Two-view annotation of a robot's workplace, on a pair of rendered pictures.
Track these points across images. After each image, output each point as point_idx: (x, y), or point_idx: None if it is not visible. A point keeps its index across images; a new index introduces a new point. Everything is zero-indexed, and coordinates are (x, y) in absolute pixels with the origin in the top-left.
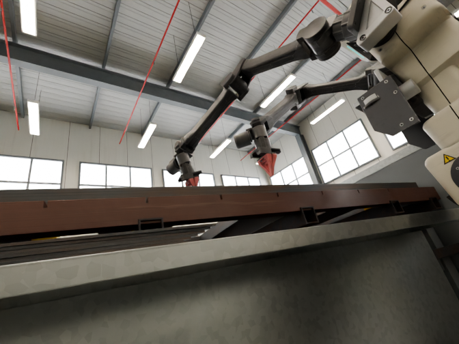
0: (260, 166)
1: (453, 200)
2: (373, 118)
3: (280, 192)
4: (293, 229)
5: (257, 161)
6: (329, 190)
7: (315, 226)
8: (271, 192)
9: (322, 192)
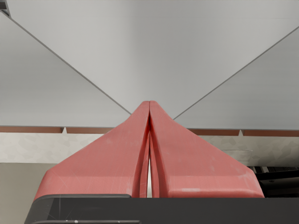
0: (84, 151)
1: (264, 187)
2: None
3: (76, 132)
4: (20, 162)
5: (26, 217)
6: (276, 136)
7: (46, 162)
8: (45, 132)
9: (242, 130)
